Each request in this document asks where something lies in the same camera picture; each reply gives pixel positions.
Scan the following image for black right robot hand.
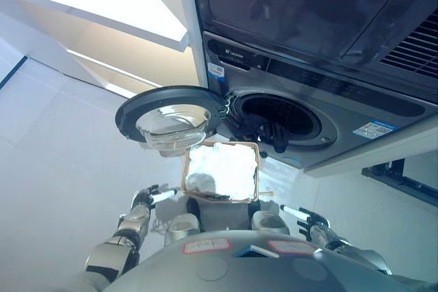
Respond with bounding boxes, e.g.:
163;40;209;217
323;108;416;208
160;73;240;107
279;204;331;241

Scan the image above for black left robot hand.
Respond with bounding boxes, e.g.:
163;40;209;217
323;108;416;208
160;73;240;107
133;183;181;208

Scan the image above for black garment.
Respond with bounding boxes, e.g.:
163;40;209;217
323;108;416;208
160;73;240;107
235;114;290;155

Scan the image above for brown woven laundry basket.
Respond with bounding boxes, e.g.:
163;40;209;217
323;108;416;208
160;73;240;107
180;140;274;202

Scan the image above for white clothes pile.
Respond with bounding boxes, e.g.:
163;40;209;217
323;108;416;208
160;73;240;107
186;143;259;200

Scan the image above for grey front-load washing machine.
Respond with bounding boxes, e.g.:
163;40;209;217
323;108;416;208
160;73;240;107
201;30;438;170

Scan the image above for red bordered white label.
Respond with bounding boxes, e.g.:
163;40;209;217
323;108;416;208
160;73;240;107
268;239;318;256
183;239;232;255

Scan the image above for silver right robot leg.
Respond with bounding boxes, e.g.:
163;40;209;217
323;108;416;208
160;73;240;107
250;209;290;237

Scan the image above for silver robot leg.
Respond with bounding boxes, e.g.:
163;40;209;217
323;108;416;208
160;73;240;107
250;209;290;237
164;213;201;247

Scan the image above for silver left robot leg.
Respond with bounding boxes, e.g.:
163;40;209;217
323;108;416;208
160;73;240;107
164;213;201;247

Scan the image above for blue square torso marker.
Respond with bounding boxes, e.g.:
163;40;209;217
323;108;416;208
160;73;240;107
232;244;280;258

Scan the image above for grey robot torso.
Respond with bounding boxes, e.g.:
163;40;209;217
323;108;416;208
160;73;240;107
102;228;411;292

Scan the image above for round glass washer door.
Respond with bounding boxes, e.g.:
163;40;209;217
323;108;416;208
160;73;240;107
115;86;229;158

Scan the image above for blue white energy sticker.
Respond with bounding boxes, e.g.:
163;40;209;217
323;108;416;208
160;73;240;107
352;119;400;142

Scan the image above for barcode sticker with blue edge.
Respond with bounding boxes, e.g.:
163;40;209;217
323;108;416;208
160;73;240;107
207;61;229;83

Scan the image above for white open shelf unit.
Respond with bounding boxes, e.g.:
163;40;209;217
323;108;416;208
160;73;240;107
0;0;206;100

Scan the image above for dark stacked dryer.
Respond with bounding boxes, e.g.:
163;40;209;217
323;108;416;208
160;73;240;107
190;0;438;103

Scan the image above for black metal rail frame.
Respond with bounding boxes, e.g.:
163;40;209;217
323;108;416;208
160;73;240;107
361;158;438;200

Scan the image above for white appliance cabinet frame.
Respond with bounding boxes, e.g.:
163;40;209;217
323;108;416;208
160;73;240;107
176;0;438;178

